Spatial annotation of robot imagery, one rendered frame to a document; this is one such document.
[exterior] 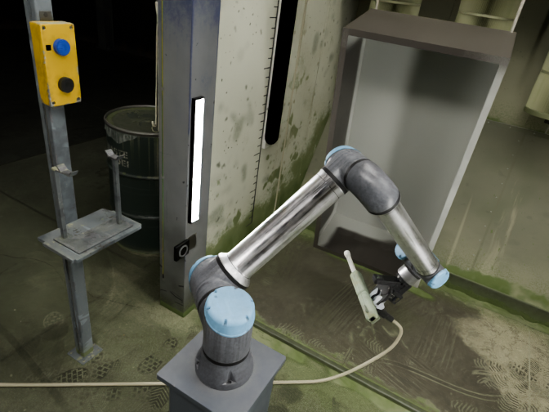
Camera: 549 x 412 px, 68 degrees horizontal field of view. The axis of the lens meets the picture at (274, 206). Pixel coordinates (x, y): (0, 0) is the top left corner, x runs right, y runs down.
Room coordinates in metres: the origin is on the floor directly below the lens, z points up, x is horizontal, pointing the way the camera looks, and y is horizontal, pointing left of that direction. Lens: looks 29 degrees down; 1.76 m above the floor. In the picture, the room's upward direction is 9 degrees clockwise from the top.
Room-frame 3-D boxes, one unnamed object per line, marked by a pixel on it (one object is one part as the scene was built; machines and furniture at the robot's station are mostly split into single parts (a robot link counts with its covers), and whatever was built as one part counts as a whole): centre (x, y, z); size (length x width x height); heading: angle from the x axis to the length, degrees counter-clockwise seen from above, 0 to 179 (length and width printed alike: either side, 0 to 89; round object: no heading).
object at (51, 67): (1.36, 0.79, 1.42); 0.12 x 0.06 x 0.26; 154
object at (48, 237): (1.33, 0.71, 0.78); 0.31 x 0.23 x 0.01; 154
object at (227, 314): (0.92, 0.09, 0.83); 0.17 x 0.15 x 0.18; 26
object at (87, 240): (1.32, 0.69, 0.95); 0.26 x 0.15 x 0.32; 154
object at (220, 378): (0.91, 0.09, 0.69); 0.19 x 0.19 x 0.10
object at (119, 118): (2.51, 0.87, 0.86); 0.54 x 0.54 x 0.01
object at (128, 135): (2.50, 0.87, 0.44); 0.59 x 0.58 x 0.89; 45
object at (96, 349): (1.38, 0.84, 0.00); 0.12 x 0.12 x 0.01; 64
